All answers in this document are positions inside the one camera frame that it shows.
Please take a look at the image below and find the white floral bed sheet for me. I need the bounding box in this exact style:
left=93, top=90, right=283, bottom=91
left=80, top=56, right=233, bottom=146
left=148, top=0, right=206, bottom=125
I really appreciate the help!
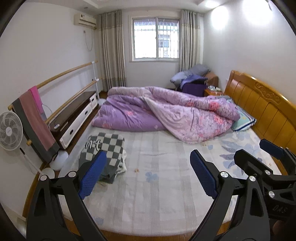
left=59, top=126, right=282, bottom=237

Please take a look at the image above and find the light blue striped pillow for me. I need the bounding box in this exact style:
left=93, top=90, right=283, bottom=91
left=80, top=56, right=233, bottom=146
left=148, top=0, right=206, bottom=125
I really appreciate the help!
left=227, top=99, right=257, bottom=132

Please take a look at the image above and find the upper wooden rail bar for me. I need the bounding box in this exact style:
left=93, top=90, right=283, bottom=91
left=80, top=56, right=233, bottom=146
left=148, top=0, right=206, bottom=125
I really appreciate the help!
left=7, top=60, right=99, bottom=111

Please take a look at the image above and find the window with white frame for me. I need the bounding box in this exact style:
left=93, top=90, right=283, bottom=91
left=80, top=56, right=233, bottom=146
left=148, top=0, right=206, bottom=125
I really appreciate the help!
left=131, top=16, right=180, bottom=61

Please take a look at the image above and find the grey white checkered sweater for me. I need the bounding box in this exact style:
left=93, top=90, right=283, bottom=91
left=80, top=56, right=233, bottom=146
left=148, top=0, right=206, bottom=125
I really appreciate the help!
left=78, top=132, right=125, bottom=184

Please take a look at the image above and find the right grey curtain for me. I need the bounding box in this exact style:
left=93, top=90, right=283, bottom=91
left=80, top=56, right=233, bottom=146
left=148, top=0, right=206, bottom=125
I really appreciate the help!
left=179, top=9, right=204, bottom=71

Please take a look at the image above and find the wooden rail bar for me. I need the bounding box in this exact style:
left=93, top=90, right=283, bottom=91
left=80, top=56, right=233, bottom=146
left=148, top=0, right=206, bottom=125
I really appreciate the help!
left=7, top=60, right=99, bottom=111
left=26, top=78, right=103, bottom=147

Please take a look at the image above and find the dark purple folded blanket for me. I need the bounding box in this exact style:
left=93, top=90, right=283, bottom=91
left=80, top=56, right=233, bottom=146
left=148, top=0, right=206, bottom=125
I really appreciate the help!
left=180, top=74, right=208, bottom=97

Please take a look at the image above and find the white folded garment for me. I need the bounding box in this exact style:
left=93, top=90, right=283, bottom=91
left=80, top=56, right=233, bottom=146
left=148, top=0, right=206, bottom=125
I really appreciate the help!
left=116, top=150, right=127, bottom=174

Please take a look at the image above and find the left grey curtain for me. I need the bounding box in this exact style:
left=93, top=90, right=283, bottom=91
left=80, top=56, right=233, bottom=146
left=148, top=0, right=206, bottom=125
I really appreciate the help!
left=99, top=9, right=126, bottom=89

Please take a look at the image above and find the white rail support post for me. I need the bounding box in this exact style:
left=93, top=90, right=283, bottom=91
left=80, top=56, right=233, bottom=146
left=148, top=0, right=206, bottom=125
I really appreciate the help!
left=91, top=61, right=99, bottom=100

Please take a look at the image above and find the white dark-top TV cabinet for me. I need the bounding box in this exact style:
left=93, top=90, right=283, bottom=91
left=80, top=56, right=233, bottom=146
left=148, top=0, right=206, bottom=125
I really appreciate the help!
left=50, top=91, right=98, bottom=150

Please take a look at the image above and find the bright pink cloth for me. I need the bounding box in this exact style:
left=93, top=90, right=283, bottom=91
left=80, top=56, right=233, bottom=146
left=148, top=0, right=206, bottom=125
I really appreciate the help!
left=29, top=86, right=47, bottom=121

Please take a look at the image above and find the grey blue pillows pile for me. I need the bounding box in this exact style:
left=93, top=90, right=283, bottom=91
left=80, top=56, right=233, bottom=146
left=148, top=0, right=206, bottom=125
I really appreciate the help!
left=170, top=64, right=210, bottom=85

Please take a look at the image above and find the white standing fan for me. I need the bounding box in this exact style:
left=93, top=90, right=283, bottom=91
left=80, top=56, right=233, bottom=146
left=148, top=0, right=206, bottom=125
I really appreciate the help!
left=1, top=111, right=55, bottom=180

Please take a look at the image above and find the grey curtain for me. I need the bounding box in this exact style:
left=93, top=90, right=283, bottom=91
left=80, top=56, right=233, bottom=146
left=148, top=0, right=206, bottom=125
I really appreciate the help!
left=99, top=9, right=126, bottom=89
left=179, top=9, right=204, bottom=71

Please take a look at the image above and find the white air conditioner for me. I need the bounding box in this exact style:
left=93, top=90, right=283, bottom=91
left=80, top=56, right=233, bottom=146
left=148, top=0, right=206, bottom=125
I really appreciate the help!
left=74, top=13, right=96, bottom=30

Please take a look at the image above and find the wooden nightstand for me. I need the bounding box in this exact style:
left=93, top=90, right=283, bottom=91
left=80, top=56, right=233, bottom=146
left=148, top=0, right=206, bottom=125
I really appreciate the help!
left=204, top=71, right=222, bottom=97

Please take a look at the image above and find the pink grey striped towel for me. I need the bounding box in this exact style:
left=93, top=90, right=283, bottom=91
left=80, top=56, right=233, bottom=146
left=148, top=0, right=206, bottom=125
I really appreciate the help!
left=12, top=90, right=60, bottom=163

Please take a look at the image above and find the wooden bed headboard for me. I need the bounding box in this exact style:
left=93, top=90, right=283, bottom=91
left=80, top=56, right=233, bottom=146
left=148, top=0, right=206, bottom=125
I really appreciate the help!
left=223, top=70, right=296, bottom=175

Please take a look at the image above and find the purple pink floral quilt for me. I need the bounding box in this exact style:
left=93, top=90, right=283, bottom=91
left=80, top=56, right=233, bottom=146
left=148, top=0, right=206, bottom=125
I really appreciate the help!
left=92, top=86, right=240, bottom=144

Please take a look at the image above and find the lower wooden rail bar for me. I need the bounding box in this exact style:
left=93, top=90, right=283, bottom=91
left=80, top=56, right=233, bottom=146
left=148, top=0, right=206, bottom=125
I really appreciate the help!
left=26, top=78, right=103, bottom=147

